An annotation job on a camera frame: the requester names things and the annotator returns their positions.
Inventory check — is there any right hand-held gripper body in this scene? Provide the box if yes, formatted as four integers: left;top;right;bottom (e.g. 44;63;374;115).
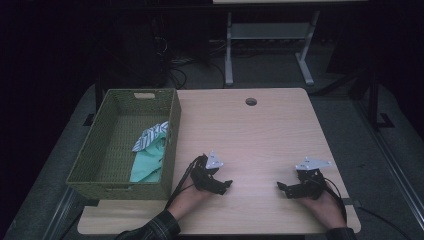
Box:
289;156;333;200

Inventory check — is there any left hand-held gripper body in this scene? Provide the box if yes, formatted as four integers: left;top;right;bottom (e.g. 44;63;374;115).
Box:
190;149;225;196

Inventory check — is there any mint green pet shirt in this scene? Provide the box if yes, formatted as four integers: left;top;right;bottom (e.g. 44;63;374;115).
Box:
129;120;170;184

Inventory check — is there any green woven basket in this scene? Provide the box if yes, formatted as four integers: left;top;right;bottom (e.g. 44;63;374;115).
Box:
65;87;182;201

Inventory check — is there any person's left hand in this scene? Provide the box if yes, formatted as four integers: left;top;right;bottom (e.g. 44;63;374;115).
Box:
167;174;214;222

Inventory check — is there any person's right hand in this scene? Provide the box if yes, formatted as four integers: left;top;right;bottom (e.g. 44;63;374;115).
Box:
298;190;348;231

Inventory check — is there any grey table edge clamp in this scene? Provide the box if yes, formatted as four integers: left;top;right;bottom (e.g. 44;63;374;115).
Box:
341;197;362;208

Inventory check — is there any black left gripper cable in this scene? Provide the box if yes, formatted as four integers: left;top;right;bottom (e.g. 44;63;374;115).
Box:
164;154;205;210

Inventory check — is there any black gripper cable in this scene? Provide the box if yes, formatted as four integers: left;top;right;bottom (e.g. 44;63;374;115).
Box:
319;176;348;225
164;154;205;210

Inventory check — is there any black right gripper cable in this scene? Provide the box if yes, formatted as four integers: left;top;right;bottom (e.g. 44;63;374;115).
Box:
319;176;348;225

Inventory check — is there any thin black floor cable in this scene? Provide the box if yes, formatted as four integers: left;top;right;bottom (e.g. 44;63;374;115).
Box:
357;205;405;240

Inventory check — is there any aluminium floor rail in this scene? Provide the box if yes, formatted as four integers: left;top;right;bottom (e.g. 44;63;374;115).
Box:
42;185;88;240
352;98;424;232

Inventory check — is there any black metal frame post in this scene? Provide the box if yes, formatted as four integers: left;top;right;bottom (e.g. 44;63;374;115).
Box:
365;64;395;132

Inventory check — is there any bundle of floor cables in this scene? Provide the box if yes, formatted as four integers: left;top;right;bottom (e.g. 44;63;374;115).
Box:
165;55;227;90

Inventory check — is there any grey metal table frame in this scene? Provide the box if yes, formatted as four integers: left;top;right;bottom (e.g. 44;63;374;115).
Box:
224;9;322;88

